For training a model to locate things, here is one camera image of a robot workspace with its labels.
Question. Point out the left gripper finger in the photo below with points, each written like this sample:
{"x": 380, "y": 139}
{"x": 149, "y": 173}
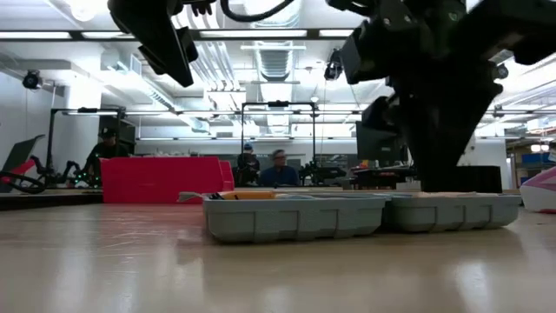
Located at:
{"x": 150, "y": 58}
{"x": 174, "y": 65}

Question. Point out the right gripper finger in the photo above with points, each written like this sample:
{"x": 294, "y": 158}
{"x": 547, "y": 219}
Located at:
{"x": 423, "y": 130}
{"x": 469, "y": 117}

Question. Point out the red plastic bin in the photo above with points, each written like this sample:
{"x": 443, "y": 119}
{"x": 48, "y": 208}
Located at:
{"x": 165, "y": 178}

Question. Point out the grey plastic tool case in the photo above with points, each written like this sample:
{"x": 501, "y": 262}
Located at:
{"x": 295, "y": 219}

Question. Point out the background black robot arm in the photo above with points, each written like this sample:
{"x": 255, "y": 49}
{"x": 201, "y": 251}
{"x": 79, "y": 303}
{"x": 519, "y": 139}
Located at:
{"x": 69, "y": 171}
{"x": 323, "y": 173}
{"x": 41, "y": 171}

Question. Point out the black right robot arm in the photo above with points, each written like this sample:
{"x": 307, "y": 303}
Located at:
{"x": 512, "y": 26}

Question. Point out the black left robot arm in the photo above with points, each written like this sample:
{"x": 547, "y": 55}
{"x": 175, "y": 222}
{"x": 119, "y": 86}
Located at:
{"x": 202, "y": 6}

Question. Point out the pink white plastic tool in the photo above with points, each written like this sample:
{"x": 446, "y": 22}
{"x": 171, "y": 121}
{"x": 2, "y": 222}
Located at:
{"x": 540, "y": 191}

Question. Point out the black computer monitor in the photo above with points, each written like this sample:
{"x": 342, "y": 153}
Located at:
{"x": 378, "y": 145}

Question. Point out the background workbench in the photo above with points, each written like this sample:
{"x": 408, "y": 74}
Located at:
{"x": 382, "y": 176}

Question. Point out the blue storage bins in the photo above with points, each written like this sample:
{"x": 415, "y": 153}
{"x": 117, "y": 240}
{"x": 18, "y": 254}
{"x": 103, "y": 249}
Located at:
{"x": 536, "y": 158}

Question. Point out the person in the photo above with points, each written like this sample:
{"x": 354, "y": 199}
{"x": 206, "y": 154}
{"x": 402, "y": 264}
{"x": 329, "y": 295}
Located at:
{"x": 248, "y": 163}
{"x": 279, "y": 171}
{"x": 106, "y": 150}

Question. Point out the dark slanted panel with red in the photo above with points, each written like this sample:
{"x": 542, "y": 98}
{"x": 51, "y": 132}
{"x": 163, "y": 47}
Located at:
{"x": 19, "y": 152}

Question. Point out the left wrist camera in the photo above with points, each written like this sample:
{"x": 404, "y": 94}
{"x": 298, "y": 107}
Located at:
{"x": 187, "y": 43}

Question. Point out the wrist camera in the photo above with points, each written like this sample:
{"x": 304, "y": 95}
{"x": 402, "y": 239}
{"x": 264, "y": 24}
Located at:
{"x": 362, "y": 56}
{"x": 187, "y": 43}

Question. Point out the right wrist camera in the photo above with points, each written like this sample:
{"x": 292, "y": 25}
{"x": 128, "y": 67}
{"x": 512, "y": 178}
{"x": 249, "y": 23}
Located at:
{"x": 362, "y": 56}

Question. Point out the grey duct tape roll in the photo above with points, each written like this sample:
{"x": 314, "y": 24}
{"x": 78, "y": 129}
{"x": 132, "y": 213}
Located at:
{"x": 478, "y": 180}

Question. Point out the black hanging ceiling camera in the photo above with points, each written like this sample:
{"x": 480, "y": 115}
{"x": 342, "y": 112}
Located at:
{"x": 333, "y": 67}

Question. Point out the black background rig frame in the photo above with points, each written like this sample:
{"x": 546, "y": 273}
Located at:
{"x": 49, "y": 139}
{"x": 242, "y": 126}

